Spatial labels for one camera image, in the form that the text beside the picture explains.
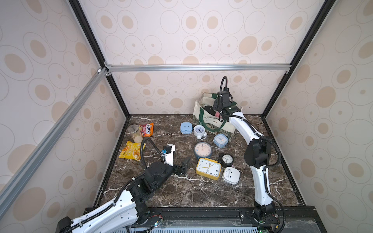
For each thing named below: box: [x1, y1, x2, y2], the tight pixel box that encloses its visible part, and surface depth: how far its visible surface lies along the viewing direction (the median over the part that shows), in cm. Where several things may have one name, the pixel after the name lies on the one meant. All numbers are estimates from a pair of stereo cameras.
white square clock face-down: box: [223, 166, 241, 185], surface depth 87 cm
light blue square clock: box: [179, 121, 193, 135], surface depth 109 cm
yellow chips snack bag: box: [118, 140, 147, 162], surface depth 96 cm
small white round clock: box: [192, 124, 208, 140], surface depth 108 cm
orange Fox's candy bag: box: [140, 122, 154, 137], surface depth 108 cm
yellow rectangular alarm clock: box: [196, 157, 222, 181], surface depth 89 cm
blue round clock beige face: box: [193, 141, 213, 159], surface depth 98 cm
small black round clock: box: [217, 152, 234, 168], surface depth 92 cm
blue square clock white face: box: [213, 133, 229, 149], surface depth 103 cm
